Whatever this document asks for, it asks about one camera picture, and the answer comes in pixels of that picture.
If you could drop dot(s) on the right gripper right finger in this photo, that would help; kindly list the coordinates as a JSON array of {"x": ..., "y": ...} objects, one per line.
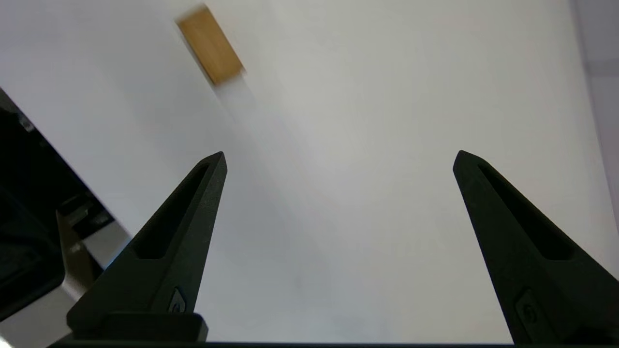
[{"x": 541, "y": 261}]

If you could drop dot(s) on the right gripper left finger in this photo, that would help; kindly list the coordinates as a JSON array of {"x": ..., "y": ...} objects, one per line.
[{"x": 154, "y": 270}]

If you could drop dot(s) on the rectangular wooden building block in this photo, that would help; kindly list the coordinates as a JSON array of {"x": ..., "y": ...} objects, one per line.
[{"x": 210, "y": 43}]

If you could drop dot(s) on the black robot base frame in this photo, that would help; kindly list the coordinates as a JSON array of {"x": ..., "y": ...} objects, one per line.
[{"x": 29, "y": 193}]

